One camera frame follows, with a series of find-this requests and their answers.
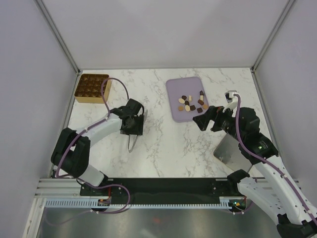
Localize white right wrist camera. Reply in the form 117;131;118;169
223;90;239;112

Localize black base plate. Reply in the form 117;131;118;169
79;177;248;205

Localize gold chocolate box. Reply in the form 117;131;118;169
74;74;111;104

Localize lilac plastic tray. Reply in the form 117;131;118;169
165;76;209;123

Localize right aluminium corner post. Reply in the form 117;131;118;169
250;0;297;72

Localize white slotted cable duct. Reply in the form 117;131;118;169
45;198;232;209

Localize aluminium corner post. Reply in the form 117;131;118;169
250;0;297;72
34;0;82;74

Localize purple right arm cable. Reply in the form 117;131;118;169
234;93;315;216

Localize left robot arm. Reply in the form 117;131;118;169
51;99;146;195

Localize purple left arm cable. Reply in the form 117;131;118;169
54;78;131;214

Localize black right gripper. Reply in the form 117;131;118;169
193;104;245;142

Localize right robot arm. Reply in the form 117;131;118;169
193;106;317;238

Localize steel tray lid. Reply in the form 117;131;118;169
213;135;252;172

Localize steel slotted tongs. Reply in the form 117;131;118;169
127;109;148;152

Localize aluminium frame rail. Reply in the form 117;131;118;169
35;178;81;198

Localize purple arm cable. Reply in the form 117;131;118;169
54;78;131;214
234;93;315;216

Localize left aluminium corner post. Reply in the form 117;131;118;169
34;0;82;74

